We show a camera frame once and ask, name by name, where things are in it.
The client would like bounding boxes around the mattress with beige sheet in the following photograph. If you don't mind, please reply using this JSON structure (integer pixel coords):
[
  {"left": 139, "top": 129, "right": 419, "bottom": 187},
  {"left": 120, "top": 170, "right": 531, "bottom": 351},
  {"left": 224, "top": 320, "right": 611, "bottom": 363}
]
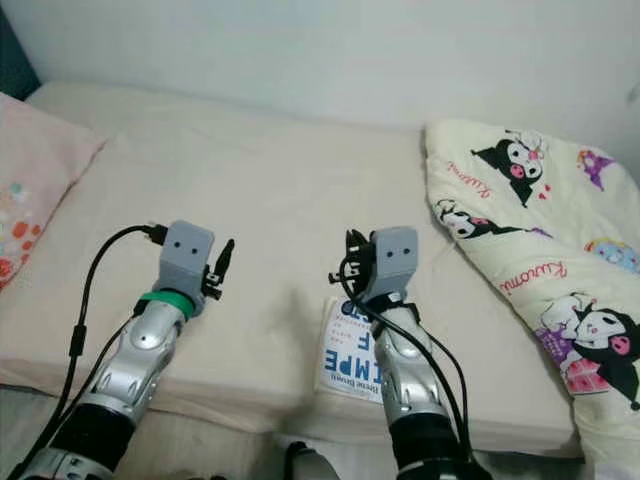
[{"left": 0, "top": 82, "right": 586, "bottom": 461}]

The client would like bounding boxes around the white book with blue letters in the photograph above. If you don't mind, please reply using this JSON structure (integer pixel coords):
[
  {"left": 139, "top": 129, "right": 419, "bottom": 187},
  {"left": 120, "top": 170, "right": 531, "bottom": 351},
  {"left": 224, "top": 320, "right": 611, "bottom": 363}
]
[{"left": 320, "top": 297, "right": 391, "bottom": 403}]

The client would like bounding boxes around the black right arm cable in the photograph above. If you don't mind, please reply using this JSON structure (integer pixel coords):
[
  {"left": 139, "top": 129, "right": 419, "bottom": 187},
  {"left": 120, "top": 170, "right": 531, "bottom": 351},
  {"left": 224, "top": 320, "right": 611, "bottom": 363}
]
[{"left": 340, "top": 250, "right": 476, "bottom": 461}]

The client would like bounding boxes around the right robot leg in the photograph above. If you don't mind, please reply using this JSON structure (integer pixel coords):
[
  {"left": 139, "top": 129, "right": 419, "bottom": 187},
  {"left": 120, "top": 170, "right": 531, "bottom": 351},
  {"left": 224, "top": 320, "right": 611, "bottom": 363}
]
[{"left": 285, "top": 440, "right": 351, "bottom": 480}]

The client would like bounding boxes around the pink patterned pillow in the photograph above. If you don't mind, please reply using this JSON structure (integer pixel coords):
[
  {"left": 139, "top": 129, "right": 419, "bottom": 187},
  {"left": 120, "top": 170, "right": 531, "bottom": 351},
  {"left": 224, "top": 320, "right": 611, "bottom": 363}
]
[{"left": 0, "top": 95, "right": 106, "bottom": 291}]

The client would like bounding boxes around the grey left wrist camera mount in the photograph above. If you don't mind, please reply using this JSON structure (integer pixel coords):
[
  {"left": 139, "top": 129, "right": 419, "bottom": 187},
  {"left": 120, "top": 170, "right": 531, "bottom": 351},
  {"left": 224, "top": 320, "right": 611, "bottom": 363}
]
[{"left": 160, "top": 220, "right": 217, "bottom": 293}]

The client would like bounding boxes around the cream cartoon print blanket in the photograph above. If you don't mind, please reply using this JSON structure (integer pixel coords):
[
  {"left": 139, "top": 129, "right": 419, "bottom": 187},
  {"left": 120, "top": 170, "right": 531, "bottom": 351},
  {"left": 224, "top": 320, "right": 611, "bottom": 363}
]
[{"left": 423, "top": 118, "right": 640, "bottom": 411}]

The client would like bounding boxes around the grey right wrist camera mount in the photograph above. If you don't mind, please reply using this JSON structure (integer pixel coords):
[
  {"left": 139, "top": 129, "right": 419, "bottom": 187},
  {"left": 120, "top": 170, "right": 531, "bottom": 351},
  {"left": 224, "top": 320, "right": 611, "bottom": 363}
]
[{"left": 372, "top": 226, "right": 419, "bottom": 301}]

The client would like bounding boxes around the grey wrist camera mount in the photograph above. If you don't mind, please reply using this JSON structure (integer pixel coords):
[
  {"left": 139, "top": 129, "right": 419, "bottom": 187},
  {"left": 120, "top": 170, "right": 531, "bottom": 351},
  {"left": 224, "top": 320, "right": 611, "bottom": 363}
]
[
  {"left": 372, "top": 226, "right": 419, "bottom": 301},
  {"left": 160, "top": 220, "right": 217, "bottom": 293}
]

